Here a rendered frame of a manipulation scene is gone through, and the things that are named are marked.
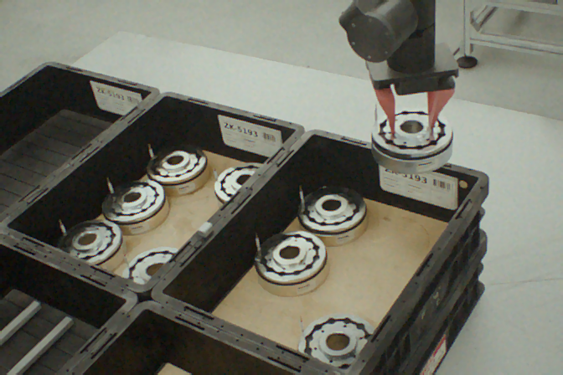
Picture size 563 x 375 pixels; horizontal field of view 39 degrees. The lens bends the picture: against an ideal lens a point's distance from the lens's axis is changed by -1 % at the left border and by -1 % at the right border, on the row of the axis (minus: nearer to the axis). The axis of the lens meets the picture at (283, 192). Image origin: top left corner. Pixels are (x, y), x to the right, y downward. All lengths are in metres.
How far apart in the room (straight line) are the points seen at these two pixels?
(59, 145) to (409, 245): 0.71
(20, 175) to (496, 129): 0.90
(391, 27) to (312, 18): 2.77
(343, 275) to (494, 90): 1.96
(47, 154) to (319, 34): 2.11
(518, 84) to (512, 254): 1.76
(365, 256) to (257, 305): 0.17
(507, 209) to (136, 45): 1.08
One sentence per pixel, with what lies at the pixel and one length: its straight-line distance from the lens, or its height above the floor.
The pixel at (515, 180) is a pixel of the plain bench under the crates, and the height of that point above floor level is 0.70.
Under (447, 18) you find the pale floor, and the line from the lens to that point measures 3.52.
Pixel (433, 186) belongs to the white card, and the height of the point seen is 0.89.
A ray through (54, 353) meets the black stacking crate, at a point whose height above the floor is 0.83.
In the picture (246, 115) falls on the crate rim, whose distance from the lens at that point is 1.32.
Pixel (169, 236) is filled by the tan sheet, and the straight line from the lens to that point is 1.27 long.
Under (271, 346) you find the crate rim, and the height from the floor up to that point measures 0.93.
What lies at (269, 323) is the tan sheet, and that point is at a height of 0.83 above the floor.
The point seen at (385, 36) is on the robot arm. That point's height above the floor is 1.23.
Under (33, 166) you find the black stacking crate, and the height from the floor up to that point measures 0.83.
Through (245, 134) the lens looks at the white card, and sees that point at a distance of 1.34.
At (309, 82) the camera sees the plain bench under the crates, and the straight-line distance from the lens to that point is 1.82.
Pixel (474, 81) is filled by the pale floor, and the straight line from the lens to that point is 3.09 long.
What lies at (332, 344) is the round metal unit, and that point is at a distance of 1.04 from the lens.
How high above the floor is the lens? 1.64
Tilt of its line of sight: 39 degrees down
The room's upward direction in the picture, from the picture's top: 10 degrees counter-clockwise
